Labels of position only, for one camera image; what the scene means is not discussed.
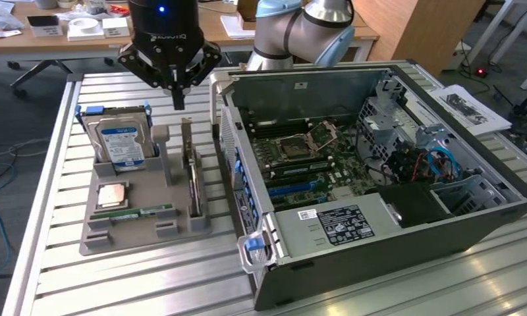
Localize hard disk in blue caddy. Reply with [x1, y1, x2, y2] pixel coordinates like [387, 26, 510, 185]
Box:
[75, 102, 154, 172]

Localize metal socket cover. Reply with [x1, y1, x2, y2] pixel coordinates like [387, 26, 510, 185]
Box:
[306, 120, 338, 145]

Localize white desk papers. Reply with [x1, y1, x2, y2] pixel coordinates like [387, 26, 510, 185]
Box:
[220, 14, 259, 40]

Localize silver CPU chip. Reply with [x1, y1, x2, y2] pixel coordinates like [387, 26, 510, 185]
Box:
[96, 183, 128, 208]

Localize printed paper stack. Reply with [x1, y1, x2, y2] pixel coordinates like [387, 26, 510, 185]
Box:
[430, 84, 513, 136]

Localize open black PC case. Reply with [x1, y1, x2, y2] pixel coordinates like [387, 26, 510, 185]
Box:
[208, 64, 527, 312]

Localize installed RAM stick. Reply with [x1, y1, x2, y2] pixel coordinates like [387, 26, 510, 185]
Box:
[270, 161, 335, 178]

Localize clear plastic bag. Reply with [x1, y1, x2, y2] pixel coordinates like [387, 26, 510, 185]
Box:
[0, 0, 25, 30]

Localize green RAM stick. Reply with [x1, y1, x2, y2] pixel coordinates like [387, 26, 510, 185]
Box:
[91, 204, 176, 221]

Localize blue data wire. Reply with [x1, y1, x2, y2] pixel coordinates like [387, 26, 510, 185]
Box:
[426, 146, 462, 182]

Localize white table frame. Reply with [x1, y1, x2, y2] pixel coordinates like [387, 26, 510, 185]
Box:
[463, 0, 527, 90]

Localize blue slot retainer strip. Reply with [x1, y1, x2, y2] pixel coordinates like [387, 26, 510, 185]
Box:
[232, 147, 262, 226]

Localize blue expansion slot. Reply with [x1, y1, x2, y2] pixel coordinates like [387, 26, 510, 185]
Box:
[266, 182, 321, 198]

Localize plain white box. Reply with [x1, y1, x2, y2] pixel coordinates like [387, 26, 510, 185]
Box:
[102, 16, 130, 38]

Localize grey parts rack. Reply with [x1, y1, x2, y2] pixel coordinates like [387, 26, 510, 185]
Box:
[79, 124, 215, 257]

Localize black fan shroud box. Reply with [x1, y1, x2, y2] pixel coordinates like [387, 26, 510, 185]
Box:
[377, 182, 457, 228]

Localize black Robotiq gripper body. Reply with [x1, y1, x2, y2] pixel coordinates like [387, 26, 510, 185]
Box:
[130, 0, 207, 86]

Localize CPU socket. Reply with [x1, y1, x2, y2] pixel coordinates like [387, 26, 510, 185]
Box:
[275, 134, 321, 159]

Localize metal disk bay cage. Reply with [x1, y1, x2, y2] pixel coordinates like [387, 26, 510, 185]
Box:
[358, 97, 462, 165]

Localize wooden desk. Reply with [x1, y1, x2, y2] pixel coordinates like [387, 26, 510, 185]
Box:
[0, 0, 382, 72]

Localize white box with black lid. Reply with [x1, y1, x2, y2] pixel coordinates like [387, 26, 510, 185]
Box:
[27, 15, 64, 38]

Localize Nvidia graphics card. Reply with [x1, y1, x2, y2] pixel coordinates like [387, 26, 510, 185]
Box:
[180, 117, 203, 219]

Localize white box with tape roll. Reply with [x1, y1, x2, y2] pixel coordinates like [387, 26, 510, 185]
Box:
[67, 18, 106, 42]

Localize grey power supply unit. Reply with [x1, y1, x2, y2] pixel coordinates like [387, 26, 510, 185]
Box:
[274, 192, 401, 257]

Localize white floor cable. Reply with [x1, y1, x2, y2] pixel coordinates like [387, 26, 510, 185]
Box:
[0, 138, 50, 157]

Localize small metal drive bay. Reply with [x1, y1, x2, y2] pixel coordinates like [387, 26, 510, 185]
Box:
[430, 174, 509, 217]

